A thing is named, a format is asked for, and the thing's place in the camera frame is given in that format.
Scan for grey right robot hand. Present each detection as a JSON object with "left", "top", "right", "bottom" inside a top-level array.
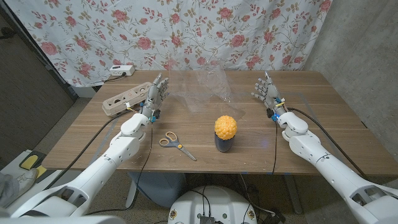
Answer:
[{"left": 251, "top": 71, "right": 283, "bottom": 109}]

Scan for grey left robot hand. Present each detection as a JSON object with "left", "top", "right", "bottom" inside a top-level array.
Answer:
[{"left": 142, "top": 72, "right": 170, "bottom": 110}]

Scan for orange grey handled scissors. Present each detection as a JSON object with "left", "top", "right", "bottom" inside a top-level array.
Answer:
[{"left": 159, "top": 131, "right": 197, "bottom": 162}]

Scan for transparent cling film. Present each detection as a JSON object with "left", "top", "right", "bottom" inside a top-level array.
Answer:
[{"left": 167, "top": 60, "right": 246, "bottom": 121}]

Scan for beige egg carton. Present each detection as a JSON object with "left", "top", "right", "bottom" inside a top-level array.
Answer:
[{"left": 102, "top": 82, "right": 153, "bottom": 117}]

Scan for white power strip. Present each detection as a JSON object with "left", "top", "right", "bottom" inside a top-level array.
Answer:
[{"left": 109, "top": 65, "right": 136, "bottom": 77}]

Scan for bumpy orange ball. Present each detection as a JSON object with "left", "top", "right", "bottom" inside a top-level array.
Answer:
[{"left": 214, "top": 115, "right": 238, "bottom": 141}]

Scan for dark cup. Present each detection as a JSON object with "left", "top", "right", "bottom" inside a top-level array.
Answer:
[{"left": 214, "top": 132, "right": 234, "bottom": 153}]

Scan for floral rose curtain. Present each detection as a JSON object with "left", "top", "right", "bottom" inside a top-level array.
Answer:
[{"left": 4, "top": 0, "right": 333, "bottom": 88}]

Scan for blue grey stool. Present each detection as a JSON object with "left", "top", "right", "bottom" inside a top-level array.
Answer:
[{"left": 127, "top": 172, "right": 187, "bottom": 208}]

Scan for grey table leg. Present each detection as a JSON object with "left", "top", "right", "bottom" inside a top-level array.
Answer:
[{"left": 283, "top": 174, "right": 303, "bottom": 215}]

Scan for white table leg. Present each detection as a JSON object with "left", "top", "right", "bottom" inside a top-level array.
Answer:
[{"left": 125, "top": 179, "right": 137, "bottom": 209}]

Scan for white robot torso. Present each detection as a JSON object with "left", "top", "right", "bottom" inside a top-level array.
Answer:
[{"left": 167, "top": 185, "right": 258, "bottom": 224}]

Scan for yellow black foot pedal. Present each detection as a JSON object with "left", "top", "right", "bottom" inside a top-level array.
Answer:
[{"left": 18, "top": 150, "right": 47, "bottom": 180}]

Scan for white floor platform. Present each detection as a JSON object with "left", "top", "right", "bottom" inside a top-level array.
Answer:
[{"left": 0, "top": 149, "right": 63, "bottom": 212}]

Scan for white sneaker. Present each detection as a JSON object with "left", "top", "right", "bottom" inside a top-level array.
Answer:
[{"left": 15, "top": 167, "right": 40, "bottom": 196}]

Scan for white robot body rim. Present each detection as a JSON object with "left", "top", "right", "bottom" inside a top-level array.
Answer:
[{"left": 0, "top": 215, "right": 127, "bottom": 224}]

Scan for black power strip cord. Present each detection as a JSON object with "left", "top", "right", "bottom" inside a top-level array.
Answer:
[{"left": 104, "top": 72, "right": 127, "bottom": 83}]

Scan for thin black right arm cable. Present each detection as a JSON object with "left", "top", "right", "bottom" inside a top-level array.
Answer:
[{"left": 272, "top": 120, "right": 279, "bottom": 175}]

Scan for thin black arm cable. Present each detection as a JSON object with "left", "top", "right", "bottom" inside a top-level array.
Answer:
[
  {"left": 272, "top": 120, "right": 279, "bottom": 175},
  {"left": 85, "top": 123, "right": 154, "bottom": 216}
]

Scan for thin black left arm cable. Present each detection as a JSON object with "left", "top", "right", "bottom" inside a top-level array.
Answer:
[{"left": 85, "top": 123, "right": 154, "bottom": 216}]

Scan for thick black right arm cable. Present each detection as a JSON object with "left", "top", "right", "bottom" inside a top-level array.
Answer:
[{"left": 287, "top": 107, "right": 368, "bottom": 180}]

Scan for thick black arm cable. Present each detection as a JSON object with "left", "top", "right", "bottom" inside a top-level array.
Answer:
[
  {"left": 287, "top": 107, "right": 368, "bottom": 180},
  {"left": 43, "top": 107, "right": 141, "bottom": 190}
]

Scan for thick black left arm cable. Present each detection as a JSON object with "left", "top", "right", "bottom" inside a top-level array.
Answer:
[{"left": 43, "top": 107, "right": 141, "bottom": 190}]

